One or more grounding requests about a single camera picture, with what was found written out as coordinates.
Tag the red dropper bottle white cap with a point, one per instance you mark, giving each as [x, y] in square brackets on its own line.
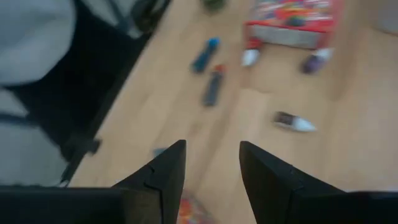
[250, 57]

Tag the purple dropper bottle white cap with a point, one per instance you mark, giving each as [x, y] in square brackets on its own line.
[314, 62]

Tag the green-label oregano glass jar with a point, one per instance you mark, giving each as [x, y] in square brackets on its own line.
[214, 3]

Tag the blue gel tube blue cap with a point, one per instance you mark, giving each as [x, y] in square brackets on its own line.
[205, 56]

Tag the dark gel tube red cap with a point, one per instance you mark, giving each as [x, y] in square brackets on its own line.
[213, 90]

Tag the black aluminium table frame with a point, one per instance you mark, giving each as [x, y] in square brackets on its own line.
[77, 93]

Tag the red Froot Loops box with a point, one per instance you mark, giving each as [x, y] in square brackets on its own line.
[289, 25]

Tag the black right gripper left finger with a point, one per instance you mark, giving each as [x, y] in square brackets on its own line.
[168, 174]

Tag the dark dropper bottle white cap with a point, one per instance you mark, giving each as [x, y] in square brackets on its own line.
[289, 120]

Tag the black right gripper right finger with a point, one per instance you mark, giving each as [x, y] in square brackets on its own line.
[273, 186]

